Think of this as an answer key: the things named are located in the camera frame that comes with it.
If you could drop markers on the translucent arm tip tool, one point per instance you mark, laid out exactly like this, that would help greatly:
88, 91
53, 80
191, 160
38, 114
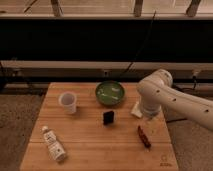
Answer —
148, 119

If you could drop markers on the black eraser block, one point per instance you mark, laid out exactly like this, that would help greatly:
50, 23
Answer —
108, 117

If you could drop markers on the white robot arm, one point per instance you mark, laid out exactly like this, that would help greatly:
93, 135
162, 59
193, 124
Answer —
156, 91

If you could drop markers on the white rectangular block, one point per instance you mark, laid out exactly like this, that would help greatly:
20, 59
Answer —
136, 111

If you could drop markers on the dark red snack bar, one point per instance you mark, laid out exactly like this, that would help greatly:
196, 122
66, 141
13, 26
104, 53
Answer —
143, 138

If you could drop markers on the green bowl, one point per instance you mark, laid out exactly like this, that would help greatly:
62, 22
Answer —
109, 93

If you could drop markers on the white plastic cup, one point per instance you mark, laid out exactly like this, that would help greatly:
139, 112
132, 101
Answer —
68, 101

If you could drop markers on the small labelled plastic bottle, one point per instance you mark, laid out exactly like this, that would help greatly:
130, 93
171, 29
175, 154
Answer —
55, 148

